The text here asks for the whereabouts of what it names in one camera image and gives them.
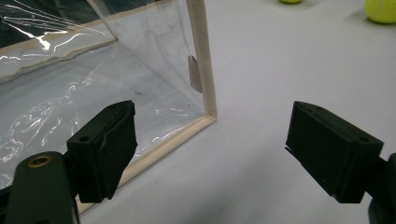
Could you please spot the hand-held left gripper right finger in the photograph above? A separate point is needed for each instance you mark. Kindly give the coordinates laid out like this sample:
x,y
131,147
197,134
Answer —
x,y
333,152

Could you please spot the clear plastic bag beige trim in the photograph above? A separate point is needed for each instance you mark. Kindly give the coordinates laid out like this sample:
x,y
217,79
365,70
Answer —
x,y
93,87

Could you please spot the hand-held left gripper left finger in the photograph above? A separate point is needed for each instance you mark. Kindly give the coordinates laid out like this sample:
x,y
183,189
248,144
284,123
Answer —
x,y
102,155

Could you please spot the yellow tennis ball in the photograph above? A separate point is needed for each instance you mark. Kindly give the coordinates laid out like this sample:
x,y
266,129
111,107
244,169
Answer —
x,y
381,11
291,1

